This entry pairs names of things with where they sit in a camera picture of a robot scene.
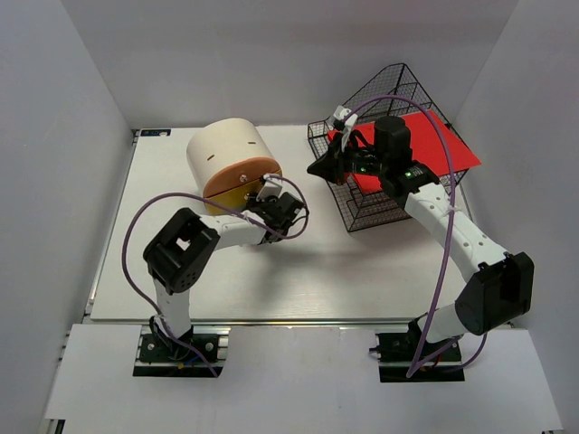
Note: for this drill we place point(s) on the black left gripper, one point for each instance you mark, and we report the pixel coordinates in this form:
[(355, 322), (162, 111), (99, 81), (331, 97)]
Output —
[(252, 203)]

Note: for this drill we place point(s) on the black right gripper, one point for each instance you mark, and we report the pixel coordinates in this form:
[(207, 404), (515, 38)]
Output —
[(330, 165)]

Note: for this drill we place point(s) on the round cream drawer organizer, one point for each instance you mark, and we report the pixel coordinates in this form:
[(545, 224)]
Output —
[(227, 159)]

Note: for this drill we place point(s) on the red folder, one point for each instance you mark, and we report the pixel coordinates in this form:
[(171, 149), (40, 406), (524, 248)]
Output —
[(426, 148)]

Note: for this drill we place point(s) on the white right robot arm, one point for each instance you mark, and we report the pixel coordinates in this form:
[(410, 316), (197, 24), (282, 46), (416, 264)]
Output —
[(498, 284)]

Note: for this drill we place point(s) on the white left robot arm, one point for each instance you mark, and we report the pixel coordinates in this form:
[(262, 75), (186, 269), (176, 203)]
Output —
[(178, 254)]

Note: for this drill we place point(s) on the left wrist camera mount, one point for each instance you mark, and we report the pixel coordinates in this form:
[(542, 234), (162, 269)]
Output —
[(271, 187)]

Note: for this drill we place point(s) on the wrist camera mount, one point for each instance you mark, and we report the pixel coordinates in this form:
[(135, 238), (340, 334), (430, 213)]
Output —
[(343, 120), (271, 187)]

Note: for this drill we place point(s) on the black wire mesh rack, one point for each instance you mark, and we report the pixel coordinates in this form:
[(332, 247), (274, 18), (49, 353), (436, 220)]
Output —
[(360, 210)]

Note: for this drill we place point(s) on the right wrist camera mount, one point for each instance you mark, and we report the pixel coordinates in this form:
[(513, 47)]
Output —
[(343, 120)]

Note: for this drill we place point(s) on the aluminium table edge rail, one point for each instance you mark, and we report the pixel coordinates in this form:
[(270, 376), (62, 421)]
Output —
[(361, 321)]

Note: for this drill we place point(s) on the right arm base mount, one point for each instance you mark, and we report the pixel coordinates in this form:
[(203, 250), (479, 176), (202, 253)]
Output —
[(394, 354)]

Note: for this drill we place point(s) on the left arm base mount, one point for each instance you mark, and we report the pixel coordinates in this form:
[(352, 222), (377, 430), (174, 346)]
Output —
[(155, 360)]

